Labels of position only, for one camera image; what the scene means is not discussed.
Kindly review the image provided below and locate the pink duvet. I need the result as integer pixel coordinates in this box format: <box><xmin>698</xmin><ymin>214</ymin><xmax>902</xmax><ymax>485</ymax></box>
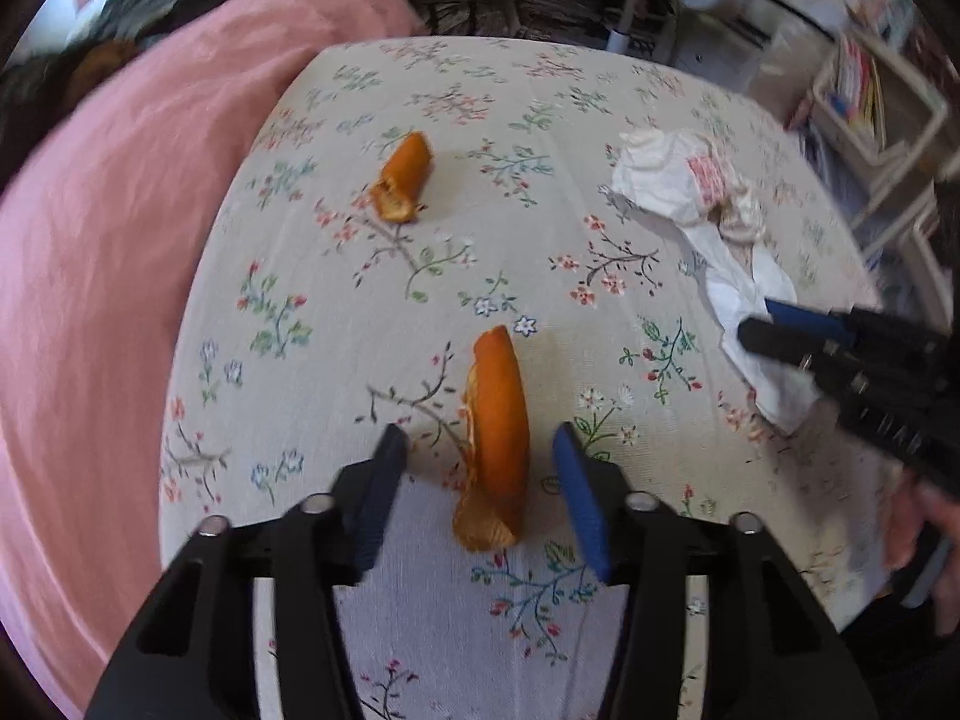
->
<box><xmin>2</xmin><ymin>0</ymin><xmax>420</xmax><ymax>718</ymax></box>

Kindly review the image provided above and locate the floral bed sheet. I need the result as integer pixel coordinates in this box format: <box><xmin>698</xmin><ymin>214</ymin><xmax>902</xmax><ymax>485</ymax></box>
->
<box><xmin>160</xmin><ymin>39</ymin><xmax>885</xmax><ymax>718</ymax></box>

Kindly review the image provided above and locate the white bookshelf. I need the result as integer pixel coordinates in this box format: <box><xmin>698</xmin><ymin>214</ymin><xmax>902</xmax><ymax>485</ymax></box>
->
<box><xmin>782</xmin><ymin>0</ymin><xmax>960</xmax><ymax>317</ymax></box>

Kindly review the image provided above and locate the large orange peel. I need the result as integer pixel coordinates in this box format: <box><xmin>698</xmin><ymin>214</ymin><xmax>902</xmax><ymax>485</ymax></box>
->
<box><xmin>452</xmin><ymin>325</ymin><xmax>530</xmax><ymax>553</ymax></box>

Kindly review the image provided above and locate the person's right hand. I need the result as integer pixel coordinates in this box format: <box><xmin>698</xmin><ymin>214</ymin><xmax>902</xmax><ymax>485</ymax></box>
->
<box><xmin>885</xmin><ymin>468</ymin><xmax>960</xmax><ymax>635</ymax></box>

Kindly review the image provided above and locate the crumpled white printed tissue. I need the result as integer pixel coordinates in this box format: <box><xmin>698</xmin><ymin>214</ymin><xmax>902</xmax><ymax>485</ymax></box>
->
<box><xmin>612</xmin><ymin>128</ymin><xmax>766</xmax><ymax>244</ymax></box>

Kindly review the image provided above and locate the small orange peel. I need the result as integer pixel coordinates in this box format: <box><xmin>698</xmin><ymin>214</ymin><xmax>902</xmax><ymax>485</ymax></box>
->
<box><xmin>370</xmin><ymin>132</ymin><xmax>433</xmax><ymax>224</ymax></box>

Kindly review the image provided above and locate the black jacket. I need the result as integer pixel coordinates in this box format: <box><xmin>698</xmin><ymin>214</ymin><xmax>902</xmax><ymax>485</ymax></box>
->
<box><xmin>2</xmin><ymin>39</ymin><xmax>140</xmax><ymax>187</ymax></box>

